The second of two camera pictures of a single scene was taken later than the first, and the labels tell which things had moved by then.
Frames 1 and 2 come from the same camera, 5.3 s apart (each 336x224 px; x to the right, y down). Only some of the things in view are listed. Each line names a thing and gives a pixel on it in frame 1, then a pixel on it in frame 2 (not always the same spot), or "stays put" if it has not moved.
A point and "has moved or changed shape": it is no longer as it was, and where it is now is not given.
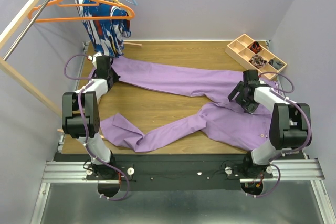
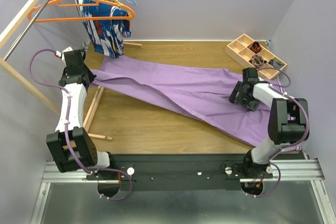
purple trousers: x=224 y=121 has moved or changed shape
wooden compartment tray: x=259 y=57 stays put
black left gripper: x=115 y=76 to x=91 y=75
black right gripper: x=250 y=107 stays put
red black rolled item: x=255 y=46 stays put
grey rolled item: x=277 y=65 stays put
